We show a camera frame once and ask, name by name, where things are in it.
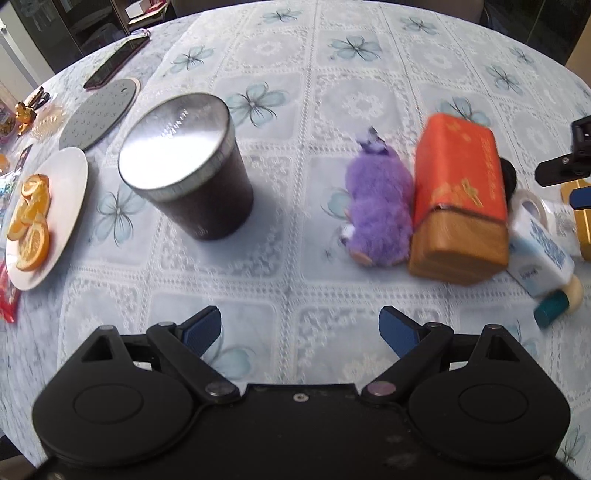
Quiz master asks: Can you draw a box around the dark glass cabinet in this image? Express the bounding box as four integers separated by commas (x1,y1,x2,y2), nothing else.
0,0,131,89

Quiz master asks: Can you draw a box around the grey round mat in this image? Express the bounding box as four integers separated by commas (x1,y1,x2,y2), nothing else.
57,78,142,151

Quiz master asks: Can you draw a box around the small gold figurine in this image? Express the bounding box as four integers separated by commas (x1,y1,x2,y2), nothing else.
15,86,52,136

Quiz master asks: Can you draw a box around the orange slice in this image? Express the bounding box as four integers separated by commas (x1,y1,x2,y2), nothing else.
15,222,51,272
20,174,51,200
6,186,51,241

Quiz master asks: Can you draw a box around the dark smartphone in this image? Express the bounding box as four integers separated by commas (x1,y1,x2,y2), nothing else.
83,34,151,91

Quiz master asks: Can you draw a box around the pink tape roll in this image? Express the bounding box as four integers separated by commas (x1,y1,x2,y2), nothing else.
511,188,551,227

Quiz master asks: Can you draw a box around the dark tin silver lid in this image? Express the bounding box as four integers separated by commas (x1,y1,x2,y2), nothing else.
117,92,255,241

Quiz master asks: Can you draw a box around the floral lace-print tablecloth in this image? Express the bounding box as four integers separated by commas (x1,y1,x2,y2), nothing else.
0,0,591,467

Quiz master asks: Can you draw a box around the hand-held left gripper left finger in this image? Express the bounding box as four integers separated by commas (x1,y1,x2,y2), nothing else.
79,305,241,405

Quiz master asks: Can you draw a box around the black fuzzy ball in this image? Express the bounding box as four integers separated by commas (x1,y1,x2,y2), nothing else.
501,156,519,204

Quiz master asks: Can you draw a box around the orange and gold box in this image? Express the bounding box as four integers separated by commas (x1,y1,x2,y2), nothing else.
408,113,511,283

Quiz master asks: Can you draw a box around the purple plush toy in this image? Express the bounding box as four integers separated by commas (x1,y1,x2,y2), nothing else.
339,126,415,269

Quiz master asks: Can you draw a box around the white plate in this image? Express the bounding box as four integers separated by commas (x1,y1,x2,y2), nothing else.
4,146,90,292

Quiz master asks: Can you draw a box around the colourful snack packet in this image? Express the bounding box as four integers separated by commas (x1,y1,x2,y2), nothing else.
0,143,34,219

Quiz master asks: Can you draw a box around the beige makeup sponge teal base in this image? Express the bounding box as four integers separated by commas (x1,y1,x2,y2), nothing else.
533,276,584,329

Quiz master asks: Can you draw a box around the white tissue pack blue print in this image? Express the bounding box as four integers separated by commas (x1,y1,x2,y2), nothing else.
506,202,577,297

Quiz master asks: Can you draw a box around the red packet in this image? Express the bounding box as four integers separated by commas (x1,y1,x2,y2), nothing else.
0,260,22,324

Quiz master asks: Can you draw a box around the gold cardboard box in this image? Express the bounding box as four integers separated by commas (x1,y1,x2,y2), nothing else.
560,179,591,262

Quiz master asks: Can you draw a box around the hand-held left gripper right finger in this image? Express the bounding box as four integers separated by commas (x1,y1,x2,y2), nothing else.
361,305,522,404

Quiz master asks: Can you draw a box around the red flat box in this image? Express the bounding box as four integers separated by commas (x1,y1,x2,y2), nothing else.
126,0,170,27

